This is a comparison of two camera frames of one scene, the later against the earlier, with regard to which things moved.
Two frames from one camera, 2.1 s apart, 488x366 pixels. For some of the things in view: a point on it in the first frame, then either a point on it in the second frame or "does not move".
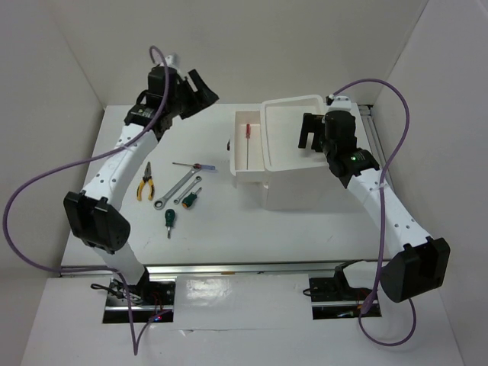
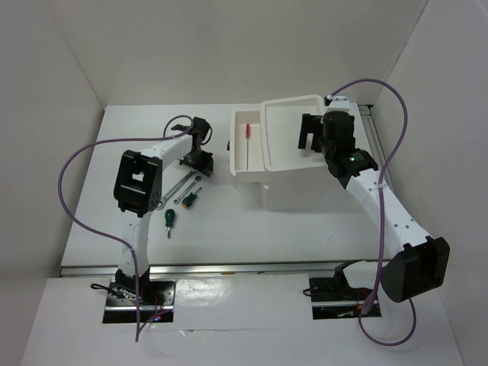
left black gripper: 200,99 -> 207,163
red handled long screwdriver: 248,135 does not move
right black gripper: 311,123 does not move
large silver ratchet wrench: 159,203 does not move
